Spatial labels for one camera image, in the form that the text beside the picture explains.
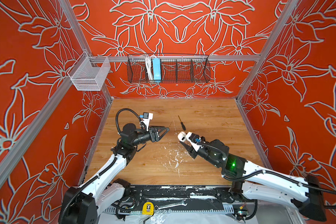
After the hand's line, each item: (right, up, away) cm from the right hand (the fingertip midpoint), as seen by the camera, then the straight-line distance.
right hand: (181, 137), depth 67 cm
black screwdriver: (+4, +2, +34) cm, 34 cm away
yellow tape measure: (-17, -36, +1) cm, 39 cm away
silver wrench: (-13, -37, +3) cm, 39 cm away
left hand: (-8, +4, +2) cm, 9 cm away
